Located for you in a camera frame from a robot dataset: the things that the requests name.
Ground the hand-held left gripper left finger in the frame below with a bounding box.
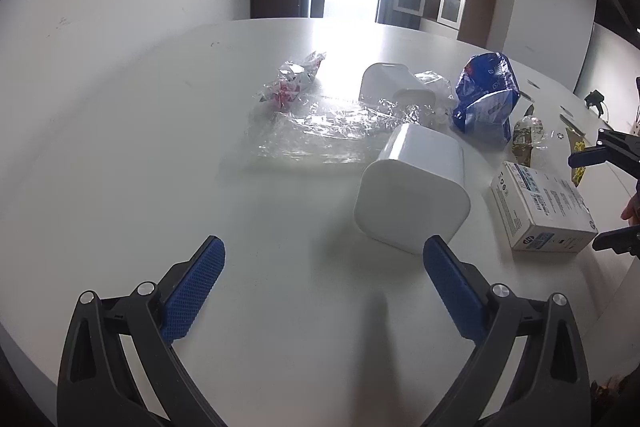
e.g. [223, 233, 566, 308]
[57, 235, 226, 427]

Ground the red and white crumpled wrapper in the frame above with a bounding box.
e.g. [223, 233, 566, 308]
[256, 51, 327, 111]

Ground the small white plastic container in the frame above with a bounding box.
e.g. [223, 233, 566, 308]
[359, 62, 437, 108]

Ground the small clear plastic bag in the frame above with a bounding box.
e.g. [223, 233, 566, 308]
[414, 71, 458, 128]

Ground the white cardboard box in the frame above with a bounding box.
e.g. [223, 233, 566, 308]
[488, 160, 600, 253]

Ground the person's right hand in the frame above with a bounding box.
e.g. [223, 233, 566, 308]
[621, 194, 640, 223]

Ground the blue snack bag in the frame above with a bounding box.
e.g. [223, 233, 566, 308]
[451, 52, 521, 150]

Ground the large white plastic container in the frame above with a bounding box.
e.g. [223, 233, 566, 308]
[353, 123, 471, 254]

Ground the clear plastic wrap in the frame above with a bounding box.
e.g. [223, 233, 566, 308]
[244, 96, 432, 166]

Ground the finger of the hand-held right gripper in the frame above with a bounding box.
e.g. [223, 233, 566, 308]
[592, 227, 640, 258]
[568, 129, 640, 175]

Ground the yellow wrapper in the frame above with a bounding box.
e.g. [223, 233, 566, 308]
[559, 126, 589, 188]

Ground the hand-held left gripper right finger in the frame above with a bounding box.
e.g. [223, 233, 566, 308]
[423, 235, 592, 427]

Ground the green and yellow packet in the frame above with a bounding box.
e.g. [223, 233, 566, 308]
[509, 104, 551, 158]

